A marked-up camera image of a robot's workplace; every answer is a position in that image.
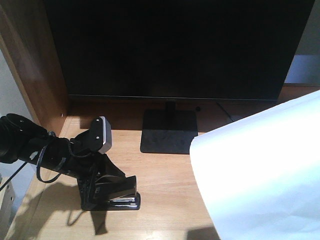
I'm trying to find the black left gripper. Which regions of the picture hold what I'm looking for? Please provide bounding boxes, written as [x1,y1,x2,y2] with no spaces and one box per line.
[59,129,126,191]

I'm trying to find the black stapler with orange button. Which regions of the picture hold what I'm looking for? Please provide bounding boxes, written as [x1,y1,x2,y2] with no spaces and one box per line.
[77,174,142,211]

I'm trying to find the white paper sheets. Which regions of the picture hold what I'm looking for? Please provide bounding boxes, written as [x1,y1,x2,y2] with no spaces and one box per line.
[189,91,320,240]

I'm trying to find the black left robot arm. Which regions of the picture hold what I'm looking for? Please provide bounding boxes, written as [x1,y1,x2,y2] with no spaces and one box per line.
[0,113,126,182]

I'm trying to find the wooden desk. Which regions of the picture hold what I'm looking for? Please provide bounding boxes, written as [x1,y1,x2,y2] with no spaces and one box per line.
[0,0,320,240]

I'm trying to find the black computer monitor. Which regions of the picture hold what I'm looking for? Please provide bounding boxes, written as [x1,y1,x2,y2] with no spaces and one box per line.
[44,0,314,154]

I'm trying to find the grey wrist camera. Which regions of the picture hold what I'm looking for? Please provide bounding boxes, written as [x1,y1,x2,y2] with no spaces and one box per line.
[89,116,112,154]

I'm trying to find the black monitor cable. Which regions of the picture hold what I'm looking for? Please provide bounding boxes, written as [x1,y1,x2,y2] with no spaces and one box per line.
[215,101,235,123]

